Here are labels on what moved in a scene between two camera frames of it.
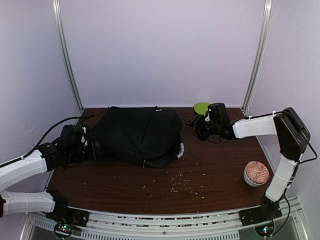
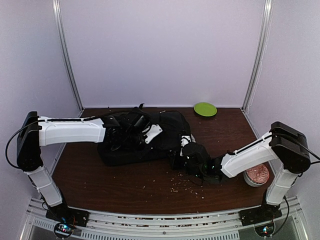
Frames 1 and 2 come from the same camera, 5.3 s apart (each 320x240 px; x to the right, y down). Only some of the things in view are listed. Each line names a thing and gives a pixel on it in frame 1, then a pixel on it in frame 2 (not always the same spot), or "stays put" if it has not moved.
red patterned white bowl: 255,174 stays put
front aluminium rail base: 291,225 stays put
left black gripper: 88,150 → 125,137
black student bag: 143,137 stays put
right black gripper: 196,121 → 174,163
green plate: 201,108 stays put
